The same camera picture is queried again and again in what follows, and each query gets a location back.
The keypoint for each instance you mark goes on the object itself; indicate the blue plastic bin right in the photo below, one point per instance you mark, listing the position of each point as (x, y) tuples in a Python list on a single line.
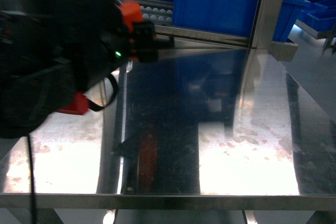
[(233, 17)]

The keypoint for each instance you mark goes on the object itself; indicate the stainless steel roller rack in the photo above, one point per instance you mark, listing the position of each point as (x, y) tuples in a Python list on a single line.
[(261, 38)]

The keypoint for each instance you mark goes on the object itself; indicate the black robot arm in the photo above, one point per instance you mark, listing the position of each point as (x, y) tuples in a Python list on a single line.
[(53, 51)]

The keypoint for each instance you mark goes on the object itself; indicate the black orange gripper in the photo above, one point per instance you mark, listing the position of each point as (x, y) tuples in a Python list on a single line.
[(131, 37)]

